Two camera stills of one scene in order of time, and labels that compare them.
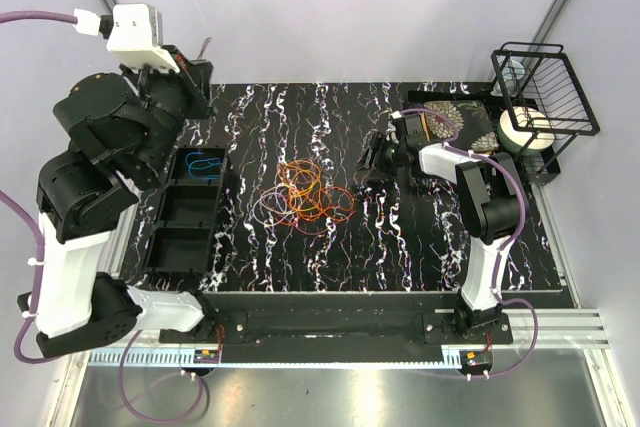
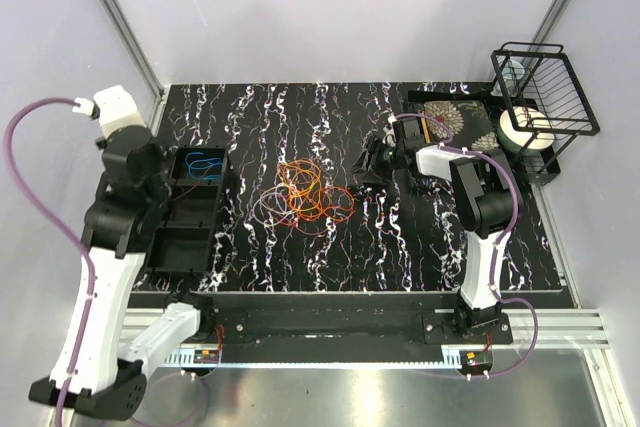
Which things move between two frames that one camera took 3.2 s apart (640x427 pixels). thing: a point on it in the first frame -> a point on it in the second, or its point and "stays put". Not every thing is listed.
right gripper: (378, 144) stays put
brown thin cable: (204, 46) -> (197, 182)
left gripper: (195, 77) -> (162, 153)
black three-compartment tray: (188, 211) stays put
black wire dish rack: (545, 100) stays put
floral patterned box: (476, 129) stays put
